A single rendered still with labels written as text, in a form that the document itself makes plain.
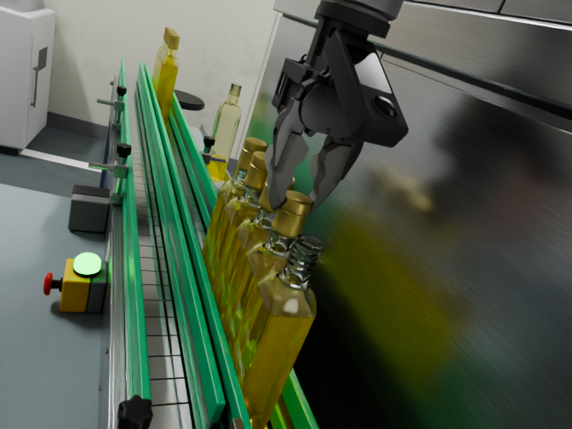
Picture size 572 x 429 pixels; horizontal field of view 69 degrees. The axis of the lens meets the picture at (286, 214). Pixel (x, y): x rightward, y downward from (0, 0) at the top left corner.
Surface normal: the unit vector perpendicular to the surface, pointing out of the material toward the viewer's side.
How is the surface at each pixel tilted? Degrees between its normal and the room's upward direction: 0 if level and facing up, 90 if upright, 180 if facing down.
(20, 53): 90
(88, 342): 0
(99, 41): 90
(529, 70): 90
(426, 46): 90
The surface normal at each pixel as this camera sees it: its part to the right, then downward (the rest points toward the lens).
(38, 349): 0.32, -0.86
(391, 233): -0.89, -0.12
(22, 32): 0.22, 0.48
